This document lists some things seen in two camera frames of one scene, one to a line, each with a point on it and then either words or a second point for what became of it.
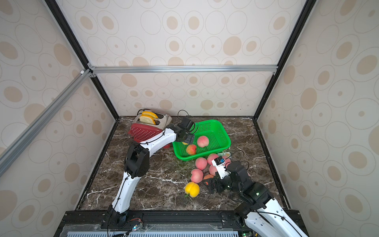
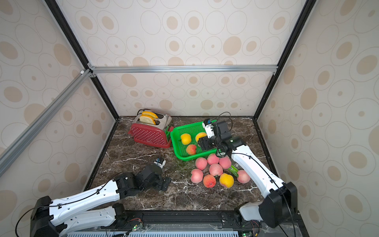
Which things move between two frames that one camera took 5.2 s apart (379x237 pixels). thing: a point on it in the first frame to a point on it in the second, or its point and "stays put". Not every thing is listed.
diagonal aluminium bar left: [40, 123] stays put
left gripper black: [190, 138] to [164, 186]
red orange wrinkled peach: [191, 149] stays put
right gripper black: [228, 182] to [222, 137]
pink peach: [211, 156] stays put
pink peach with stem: [197, 176] stays put
